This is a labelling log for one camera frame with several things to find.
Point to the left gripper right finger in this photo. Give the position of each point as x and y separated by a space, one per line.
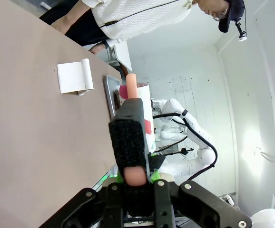
163 202

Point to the person in white sweater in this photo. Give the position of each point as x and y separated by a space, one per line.
140 21

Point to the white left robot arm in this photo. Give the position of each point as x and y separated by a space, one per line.
270 221

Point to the white lint roller stand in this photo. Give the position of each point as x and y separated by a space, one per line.
71 77

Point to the dark navy cap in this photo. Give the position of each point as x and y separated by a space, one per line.
232 14

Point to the small cap-mounted camera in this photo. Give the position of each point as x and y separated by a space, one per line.
241 35

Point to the person's right hand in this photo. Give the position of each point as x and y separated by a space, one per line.
59 26

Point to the white side table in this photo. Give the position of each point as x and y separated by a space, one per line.
122 54

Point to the black wristband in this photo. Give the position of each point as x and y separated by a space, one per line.
106 44

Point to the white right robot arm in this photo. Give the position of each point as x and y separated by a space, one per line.
189 123

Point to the person's left hand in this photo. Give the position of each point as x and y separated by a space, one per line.
97 48

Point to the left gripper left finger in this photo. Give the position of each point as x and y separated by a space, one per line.
113 206

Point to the brown cloth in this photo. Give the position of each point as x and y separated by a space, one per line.
116 101

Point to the person's right forearm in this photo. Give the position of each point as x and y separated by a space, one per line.
72 17

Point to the black trousers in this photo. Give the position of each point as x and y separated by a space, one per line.
85 26

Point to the silver metal tray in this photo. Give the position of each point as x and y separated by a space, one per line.
109 92

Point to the person's head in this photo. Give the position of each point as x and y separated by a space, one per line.
211 8

